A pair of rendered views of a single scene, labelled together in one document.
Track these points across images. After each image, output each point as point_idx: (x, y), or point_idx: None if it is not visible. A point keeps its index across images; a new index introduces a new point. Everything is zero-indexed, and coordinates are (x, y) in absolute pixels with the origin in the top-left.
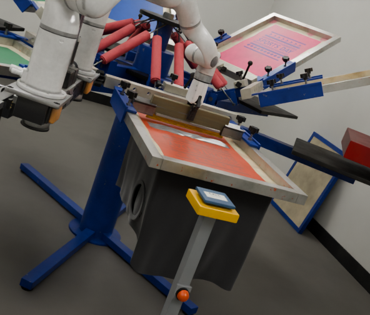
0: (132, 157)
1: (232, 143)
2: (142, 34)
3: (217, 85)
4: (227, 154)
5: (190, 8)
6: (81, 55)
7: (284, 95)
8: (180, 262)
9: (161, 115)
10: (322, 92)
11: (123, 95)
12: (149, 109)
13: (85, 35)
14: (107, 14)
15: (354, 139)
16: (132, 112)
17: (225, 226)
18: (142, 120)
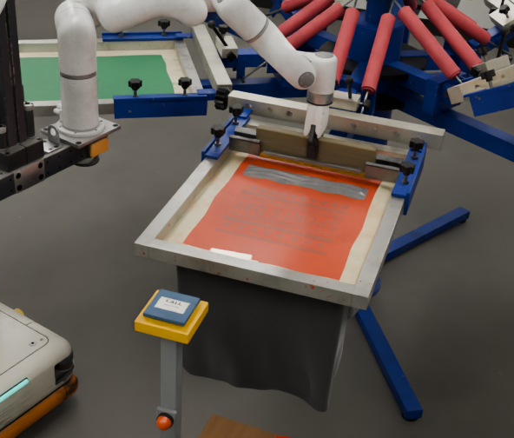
0: None
1: (387, 186)
2: (329, 9)
3: (448, 75)
4: (338, 213)
5: (235, 16)
6: (69, 114)
7: (504, 97)
8: (240, 367)
9: (271, 153)
10: None
11: (235, 125)
12: (252, 147)
13: (67, 91)
14: (84, 61)
15: None
16: (211, 157)
17: (286, 327)
18: (242, 162)
